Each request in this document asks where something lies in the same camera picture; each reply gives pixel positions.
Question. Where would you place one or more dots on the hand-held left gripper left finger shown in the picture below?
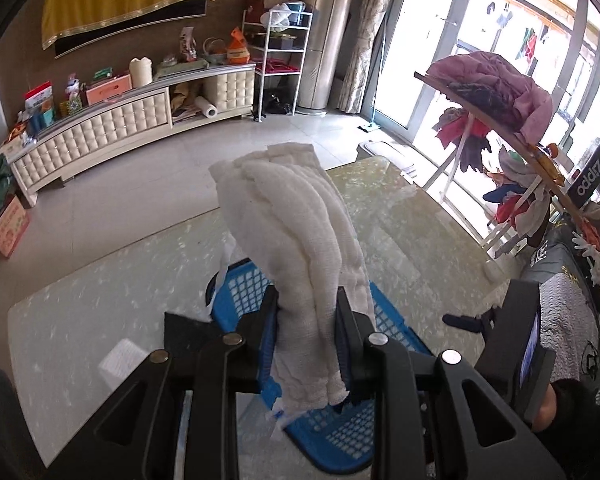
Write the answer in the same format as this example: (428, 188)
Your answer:
(265, 332)

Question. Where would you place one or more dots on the pink storage box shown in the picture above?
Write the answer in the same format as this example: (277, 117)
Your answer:
(109, 90)

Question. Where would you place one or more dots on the white trash bin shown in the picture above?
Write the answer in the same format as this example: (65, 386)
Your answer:
(385, 152)

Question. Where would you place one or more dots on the black printed box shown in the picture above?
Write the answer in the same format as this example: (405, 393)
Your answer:
(592, 175)

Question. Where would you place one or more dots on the clothes drying rack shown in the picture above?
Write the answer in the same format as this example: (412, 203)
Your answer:
(545, 175)

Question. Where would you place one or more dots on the paper towel roll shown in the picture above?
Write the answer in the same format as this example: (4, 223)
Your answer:
(207, 107)

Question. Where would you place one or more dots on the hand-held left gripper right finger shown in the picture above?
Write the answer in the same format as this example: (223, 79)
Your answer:
(352, 342)

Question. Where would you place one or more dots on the wicker basket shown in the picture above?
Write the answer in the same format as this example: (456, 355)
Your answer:
(214, 52)

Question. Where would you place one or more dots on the orange bag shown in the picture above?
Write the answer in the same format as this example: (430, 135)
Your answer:
(237, 50)

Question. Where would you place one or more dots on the white drying rack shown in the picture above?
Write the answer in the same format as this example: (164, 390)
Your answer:
(500, 240)

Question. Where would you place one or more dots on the cream tufted TV cabinet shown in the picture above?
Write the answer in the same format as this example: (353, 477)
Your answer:
(105, 127)

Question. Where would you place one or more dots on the blue plastic basket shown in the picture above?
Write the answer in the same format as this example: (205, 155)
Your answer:
(340, 435)

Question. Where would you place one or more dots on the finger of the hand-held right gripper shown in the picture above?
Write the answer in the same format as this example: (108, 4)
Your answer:
(462, 321)

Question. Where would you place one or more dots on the pile of hanging clothes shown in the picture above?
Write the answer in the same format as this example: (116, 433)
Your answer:
(460, 135)

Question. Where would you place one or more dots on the pink jacket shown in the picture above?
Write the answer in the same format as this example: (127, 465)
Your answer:
(495, 85)

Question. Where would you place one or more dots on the white shelf rack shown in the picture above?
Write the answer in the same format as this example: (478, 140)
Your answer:
(260, 85)

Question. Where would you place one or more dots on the grey patterned cloth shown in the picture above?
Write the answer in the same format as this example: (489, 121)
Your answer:
(565, 305)

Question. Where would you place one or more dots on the red snack box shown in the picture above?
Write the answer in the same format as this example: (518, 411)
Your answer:
(39, 97)

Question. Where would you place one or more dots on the silver standing air conditioner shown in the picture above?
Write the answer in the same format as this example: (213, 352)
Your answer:
(325, 35)

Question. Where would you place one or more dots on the white plastic bag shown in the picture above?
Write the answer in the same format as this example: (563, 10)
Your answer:
(276, 17)

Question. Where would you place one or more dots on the mop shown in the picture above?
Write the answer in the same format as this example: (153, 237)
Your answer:
(372, 125)

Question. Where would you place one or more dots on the white quilted towel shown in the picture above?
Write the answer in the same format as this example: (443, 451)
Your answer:
(290, 220)

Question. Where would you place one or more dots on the patterned curtain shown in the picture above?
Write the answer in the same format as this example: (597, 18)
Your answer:
(375, 20)

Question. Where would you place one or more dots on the printed cardboard box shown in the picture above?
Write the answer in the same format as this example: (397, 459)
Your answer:
(10, 227)

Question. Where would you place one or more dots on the person's right hand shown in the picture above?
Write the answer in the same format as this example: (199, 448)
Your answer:
(546, 410)

